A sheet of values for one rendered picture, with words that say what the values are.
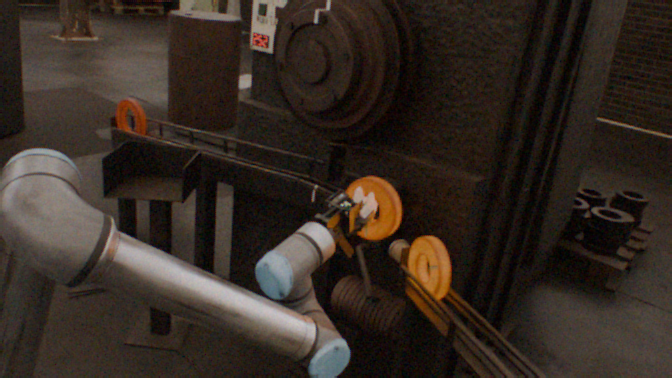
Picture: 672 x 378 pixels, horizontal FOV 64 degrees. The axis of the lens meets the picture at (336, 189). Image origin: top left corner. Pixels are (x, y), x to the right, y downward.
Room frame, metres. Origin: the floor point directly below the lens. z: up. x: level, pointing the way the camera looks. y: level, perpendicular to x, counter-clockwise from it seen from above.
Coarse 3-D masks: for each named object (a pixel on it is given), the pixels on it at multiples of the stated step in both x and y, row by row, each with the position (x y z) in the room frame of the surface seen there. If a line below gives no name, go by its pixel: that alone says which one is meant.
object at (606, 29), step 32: (608, 0) 2.06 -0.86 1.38; (608, 32) 2.18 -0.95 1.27; (608, 64) 2.32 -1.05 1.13; (576, 96) 2.04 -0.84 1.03; (576, 128) 2.13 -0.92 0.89; (576, 160) 2.28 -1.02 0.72; (544, 192) 2.10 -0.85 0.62; (576, 192) 2.46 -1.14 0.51; (544, 224) 2.13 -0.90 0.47; (544, 256) 2.47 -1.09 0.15
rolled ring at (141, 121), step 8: (120, 104) 2.29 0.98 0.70; (128, 104) 2.25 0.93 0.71; (136, 104) 2.24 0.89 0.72; (120, 112) 2.29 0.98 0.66; (136, 112) 2.22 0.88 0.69; (144, 112) 2.23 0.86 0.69; (120, 120) 2.29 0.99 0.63; (136, 120) 2.22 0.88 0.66; (144, 120) 2.22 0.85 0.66; (120, 128) 2.29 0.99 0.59; (128, 128) 2.30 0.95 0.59; (136, 128) 2.22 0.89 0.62; (144, 128) 2.22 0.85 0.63
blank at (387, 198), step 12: (360, 180) 1.25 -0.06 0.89; (372, 180) 1.23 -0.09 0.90; (384, 180) 1.24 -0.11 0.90; (348, 192) 1.27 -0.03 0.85; (372, 192) 1.23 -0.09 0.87; (384, 192) 1.21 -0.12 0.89; (396, 192) 1.22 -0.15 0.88; (384, 204) 1.21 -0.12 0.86; (396, 204) 1.20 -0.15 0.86; (384, 216) 1.20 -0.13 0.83; (396, 216) 1.19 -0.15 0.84; (372, 228) 1.22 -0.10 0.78; (384, 228) 1.20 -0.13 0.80; (396, 228) 1.21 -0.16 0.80
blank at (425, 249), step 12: (420, 240) 1.22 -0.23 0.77; (432, 240) 1.19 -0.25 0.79; (420, 252) 1.21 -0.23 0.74; (432, 252) 1.16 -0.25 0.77; (444, 252) 1.16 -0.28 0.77; (420, 264) 1.22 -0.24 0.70; (432, 264) 1.15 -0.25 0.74; (444, 264) 1.13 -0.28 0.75; (420, 276) 1.20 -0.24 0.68; (432, 276) 1.14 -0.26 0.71; (444, 276) 1.12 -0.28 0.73; (432, 288) 1.13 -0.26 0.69; (444, 288) 1.12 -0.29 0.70
